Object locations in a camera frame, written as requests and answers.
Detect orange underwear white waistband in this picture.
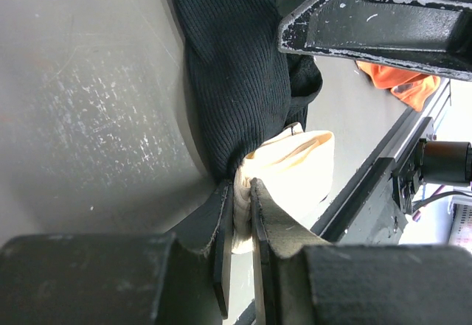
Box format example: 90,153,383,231
356,61,441,112

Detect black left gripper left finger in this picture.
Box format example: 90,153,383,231
1,181,233,324

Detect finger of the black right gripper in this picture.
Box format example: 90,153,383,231
276,0,471,81

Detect black ribbed underwear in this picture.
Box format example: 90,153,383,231
165,0,336,255

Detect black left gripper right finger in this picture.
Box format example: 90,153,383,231
251,179,471,324

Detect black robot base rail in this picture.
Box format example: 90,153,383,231
232,80,453,325

